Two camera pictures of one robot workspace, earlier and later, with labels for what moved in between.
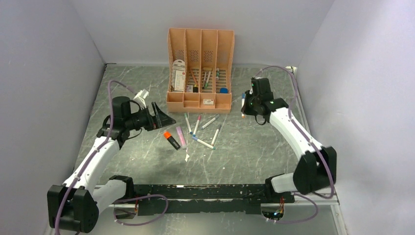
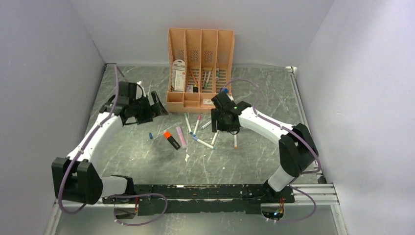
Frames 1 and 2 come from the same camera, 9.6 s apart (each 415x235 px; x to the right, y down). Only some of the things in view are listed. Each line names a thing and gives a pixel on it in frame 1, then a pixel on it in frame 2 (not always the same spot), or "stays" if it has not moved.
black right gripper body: [250, 105] -> [219, 123]
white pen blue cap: [203, 143] stays
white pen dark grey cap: [216, 134] stays
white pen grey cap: [210, 122] stays
